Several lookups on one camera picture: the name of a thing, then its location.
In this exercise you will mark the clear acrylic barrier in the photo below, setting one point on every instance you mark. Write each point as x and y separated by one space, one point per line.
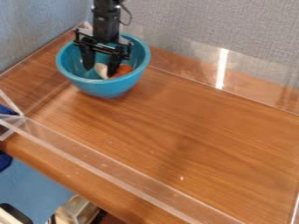
219 77
84 166

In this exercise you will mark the blue plastic bowl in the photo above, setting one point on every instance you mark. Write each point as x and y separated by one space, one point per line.
93 81

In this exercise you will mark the metal frame under table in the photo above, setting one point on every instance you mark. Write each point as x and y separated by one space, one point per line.
75 211

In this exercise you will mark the clear acrylic back barrier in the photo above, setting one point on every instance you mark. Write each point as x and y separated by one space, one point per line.
219 77

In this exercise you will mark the blue cloth at edge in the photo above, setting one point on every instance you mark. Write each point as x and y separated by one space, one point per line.
5 159

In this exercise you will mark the black white device corner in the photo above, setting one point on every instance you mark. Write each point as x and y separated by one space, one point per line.
12 216

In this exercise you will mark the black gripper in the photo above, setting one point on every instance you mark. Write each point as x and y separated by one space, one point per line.
102 39

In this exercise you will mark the clear acrylic front barrier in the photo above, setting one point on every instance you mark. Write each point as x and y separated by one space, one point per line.
84 166

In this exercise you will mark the brown and white toy mushroom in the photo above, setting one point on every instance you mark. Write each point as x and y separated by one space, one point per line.
102 70

